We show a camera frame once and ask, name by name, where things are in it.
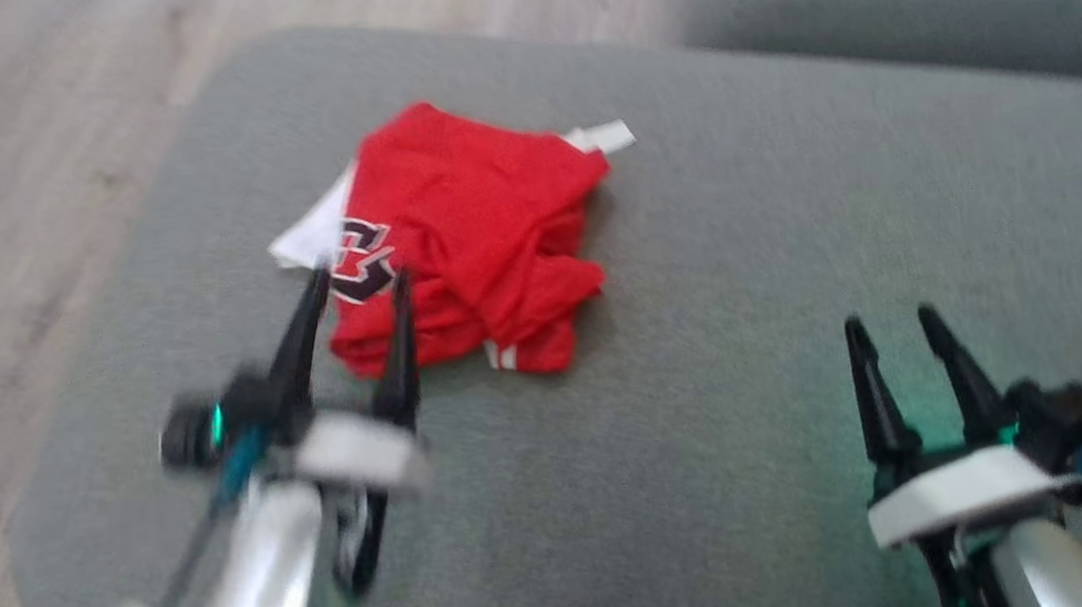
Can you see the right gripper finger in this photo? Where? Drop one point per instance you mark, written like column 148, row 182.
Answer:
column 881, row 398
column 970, row 389

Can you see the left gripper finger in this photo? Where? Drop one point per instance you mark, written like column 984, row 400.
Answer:
column 399, row 359
column 304, row 359

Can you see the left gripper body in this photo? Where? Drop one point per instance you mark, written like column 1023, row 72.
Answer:
column 361, row 453

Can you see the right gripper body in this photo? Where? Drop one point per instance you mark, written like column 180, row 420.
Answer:
column 953, row 491

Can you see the red jersey with black print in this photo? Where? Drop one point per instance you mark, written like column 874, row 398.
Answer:
column 482, row 219

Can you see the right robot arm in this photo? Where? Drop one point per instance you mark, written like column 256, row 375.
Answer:
column 1052, row 572

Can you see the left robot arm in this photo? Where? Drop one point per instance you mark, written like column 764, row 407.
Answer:
column 269, row 583

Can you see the large grey sofa seat cushion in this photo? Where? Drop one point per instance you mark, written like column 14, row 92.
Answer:
column 747, row 252

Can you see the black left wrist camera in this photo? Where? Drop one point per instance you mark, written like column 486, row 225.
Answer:
column 231, row 416

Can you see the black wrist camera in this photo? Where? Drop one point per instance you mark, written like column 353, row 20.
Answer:
column 1066, row 419
column 231, row 416

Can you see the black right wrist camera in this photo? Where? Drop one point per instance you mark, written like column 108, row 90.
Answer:
column 1066, row 419

